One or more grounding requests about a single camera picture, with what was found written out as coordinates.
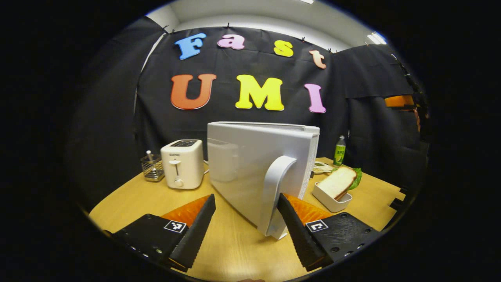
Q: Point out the small ceiling light panel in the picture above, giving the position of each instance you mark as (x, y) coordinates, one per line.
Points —
(376, 38)

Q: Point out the white toaster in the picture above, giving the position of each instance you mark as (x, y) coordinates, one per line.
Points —
(188, 168)

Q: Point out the green drink bottle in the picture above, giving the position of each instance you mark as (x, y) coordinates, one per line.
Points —
(339, 152)

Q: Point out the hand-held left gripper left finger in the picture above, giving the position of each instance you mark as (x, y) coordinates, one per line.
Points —
(195, 231)

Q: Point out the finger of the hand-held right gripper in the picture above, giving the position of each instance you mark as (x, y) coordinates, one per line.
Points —
(398, 101)

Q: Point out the white microwave oven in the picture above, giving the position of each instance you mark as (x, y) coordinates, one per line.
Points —
(242, 164)

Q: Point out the small dish of snacks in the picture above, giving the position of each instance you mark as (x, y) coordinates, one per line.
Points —
(321, 169)

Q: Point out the white rectangular tray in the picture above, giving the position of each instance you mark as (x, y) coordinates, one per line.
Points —
(332, 203)

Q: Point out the bread and lettuce sandwich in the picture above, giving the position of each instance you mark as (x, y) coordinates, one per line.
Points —
(336, 182)

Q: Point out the black backdrop cloth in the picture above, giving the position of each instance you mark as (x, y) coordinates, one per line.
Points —
(352, 78)

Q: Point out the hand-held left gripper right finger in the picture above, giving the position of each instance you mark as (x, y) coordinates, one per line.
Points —
(297, 235)

